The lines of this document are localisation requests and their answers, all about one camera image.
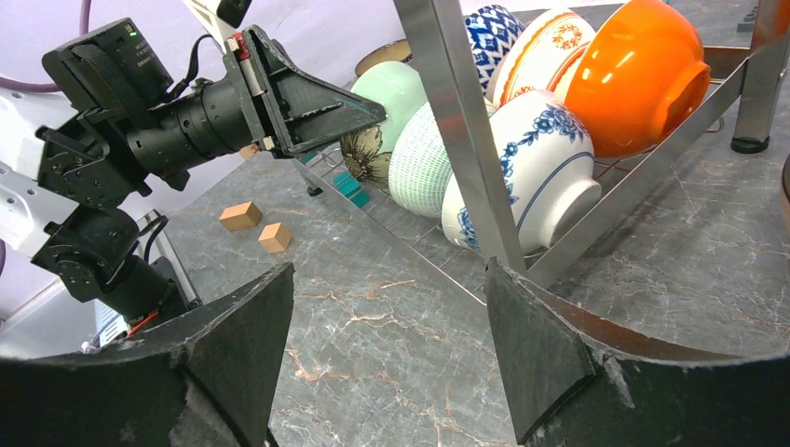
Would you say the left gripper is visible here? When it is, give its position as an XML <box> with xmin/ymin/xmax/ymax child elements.
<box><xmin>223</xmin><ymin>25</ymin><xmax>387</xmax><ymax>156</ymax></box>

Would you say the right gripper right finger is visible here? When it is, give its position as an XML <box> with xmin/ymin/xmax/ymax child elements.
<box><xmin>484</xmin><ymin>259</ymin><xmax>789</xmax><ymax>446</ymax></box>

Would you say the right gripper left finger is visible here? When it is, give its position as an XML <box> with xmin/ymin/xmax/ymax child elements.
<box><xmin>1</xmin><ymin>262</ymin><xmax>294</xmax><ymax>446</ymax></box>

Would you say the pale green bowl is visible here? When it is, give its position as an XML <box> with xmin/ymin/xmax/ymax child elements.
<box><xmin>340</xmin><ymin>61</ymin><xmax>427</xmax><ymax>190</ymax></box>

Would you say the green dotted white bowl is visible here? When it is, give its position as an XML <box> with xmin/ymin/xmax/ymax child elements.
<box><xmin>388</xmin><ymin>102</ymin><xmax>453</xmax><ymax>219</ymax></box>

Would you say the blue floral bowl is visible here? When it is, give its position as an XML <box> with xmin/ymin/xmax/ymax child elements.
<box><xmin>441</xmin><ymin>88</ymin><xmax>603</xmax><ymax>254</ymax></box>

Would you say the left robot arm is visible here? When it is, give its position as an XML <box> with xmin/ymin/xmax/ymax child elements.
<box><xmin>21</xmin><ymin>18</ymin><xmax>386</xmax><ymax>325</ymax></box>

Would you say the metal dish rack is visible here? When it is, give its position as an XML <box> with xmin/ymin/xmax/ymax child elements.
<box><xmin>295</xmin><ymin>1</ymin><xmax>789</xmax><ymax>296</ymax></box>

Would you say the teal block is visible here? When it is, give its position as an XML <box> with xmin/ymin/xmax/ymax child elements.
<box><xmin>332</xmin><ymin>171</ymin><xmax>370</xmax><ymax>208</ymax></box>

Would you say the tan wooden block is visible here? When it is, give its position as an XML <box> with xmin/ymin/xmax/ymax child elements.
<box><xmin>219</xmin><ymin>201</ymin><xmax>263</xmax><ymax>232</ymax></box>

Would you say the small tan block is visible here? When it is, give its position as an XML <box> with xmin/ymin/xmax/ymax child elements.
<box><xmin>258</xmin><ymin>223</ymin><xmax>292</xmax><ymax>254</ymax></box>

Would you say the blue zigzag patterned bowl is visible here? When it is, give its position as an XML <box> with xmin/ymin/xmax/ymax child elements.
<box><xmin>465</xmin><ymin>5</ymin><xmax>525</xmax><ymax>94</ymax></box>

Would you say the red patterned bowl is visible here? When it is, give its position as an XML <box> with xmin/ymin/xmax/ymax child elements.
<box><xmin>485</xmin><ymin>7</ymin><xmax>596</xmax><ymax>107</ymax></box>

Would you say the orange bowl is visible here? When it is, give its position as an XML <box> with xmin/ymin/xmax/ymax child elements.
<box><xmin>565</xmin><ymin>0</ymin><xmax>711</xmax><ymax>158</ymax></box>

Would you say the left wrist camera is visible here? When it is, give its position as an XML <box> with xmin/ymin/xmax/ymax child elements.
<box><xmin>182</xmin><ymin>0</ymin><xmax>252</xmax><ymax>51</ymax></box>

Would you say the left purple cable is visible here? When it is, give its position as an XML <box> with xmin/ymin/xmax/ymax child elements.
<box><xmin>0</xmin><ymin>0</ymin><xmax>94</xmax><ymax>94</ymax></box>

